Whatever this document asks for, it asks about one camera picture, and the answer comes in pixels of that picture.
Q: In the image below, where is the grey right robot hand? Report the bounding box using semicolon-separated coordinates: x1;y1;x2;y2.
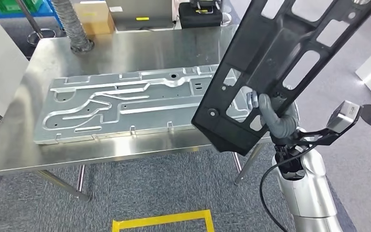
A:
246;90;283;138

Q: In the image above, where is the black plastic panel part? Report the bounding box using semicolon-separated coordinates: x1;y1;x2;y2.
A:
191;0;371;157

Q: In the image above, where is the stainless steel workbench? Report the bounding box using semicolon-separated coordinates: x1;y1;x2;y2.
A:
0;24;271;203

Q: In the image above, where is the blue metal shelf rack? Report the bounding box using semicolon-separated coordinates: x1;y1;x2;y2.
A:
0;0;63;19

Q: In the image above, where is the black equipment case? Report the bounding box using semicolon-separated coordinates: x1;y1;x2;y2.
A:
178;1;224;29

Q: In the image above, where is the black device with yellow label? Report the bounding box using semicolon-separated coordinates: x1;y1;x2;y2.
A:
190;0;220;15

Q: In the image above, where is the stamped grey metal plate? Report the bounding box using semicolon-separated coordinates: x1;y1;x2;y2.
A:
33;64;250;145

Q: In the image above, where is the yellow floor tape square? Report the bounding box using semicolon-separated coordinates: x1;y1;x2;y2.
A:
112;209;215;232

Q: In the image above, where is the grey laptop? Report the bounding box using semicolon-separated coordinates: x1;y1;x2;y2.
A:
105;0;175;32

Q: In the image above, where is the brown cardboard box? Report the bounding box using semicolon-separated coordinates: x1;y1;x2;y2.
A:
73;1;116;36

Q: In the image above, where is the green plastic crate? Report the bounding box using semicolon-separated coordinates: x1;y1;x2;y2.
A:
0;0;43;13

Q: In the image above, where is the white cabinet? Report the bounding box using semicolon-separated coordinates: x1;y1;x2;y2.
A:
0;6;29;117

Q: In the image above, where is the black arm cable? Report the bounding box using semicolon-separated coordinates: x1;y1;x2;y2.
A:
258;144;317;232

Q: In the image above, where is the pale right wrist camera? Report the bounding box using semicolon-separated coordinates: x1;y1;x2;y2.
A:
326;100;363;134

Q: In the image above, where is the grey flexible duct hose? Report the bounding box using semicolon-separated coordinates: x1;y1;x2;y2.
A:
51;0;95;54

